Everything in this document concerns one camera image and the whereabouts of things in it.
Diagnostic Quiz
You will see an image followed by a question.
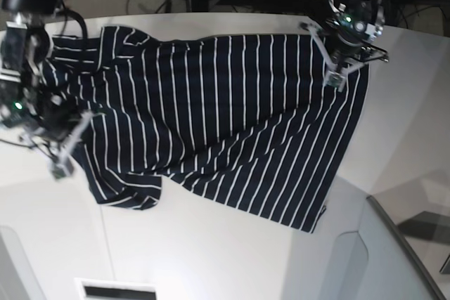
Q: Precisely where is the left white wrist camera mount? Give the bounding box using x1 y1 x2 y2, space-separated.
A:
300 22 389 91

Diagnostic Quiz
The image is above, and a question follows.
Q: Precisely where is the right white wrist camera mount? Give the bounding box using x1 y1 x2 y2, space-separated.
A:
20 110 103 180

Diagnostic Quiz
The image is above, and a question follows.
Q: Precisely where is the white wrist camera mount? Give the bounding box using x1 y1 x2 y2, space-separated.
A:
300 22 389 91
20 110 103 180

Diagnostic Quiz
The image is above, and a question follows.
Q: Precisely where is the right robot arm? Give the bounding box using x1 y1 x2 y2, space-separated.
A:
1 0 87 143

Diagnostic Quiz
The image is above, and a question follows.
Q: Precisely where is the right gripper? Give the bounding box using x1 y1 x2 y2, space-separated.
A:
20 92 82 145

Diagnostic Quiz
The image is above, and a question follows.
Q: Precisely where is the navy white striped t-shirt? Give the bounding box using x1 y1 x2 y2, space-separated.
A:
42 26 369 233

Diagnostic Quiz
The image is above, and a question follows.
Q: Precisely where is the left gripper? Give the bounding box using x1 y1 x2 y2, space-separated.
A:
326 29 373 68

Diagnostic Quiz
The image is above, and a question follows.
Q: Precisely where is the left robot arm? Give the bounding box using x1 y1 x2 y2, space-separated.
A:
315 0 389 72

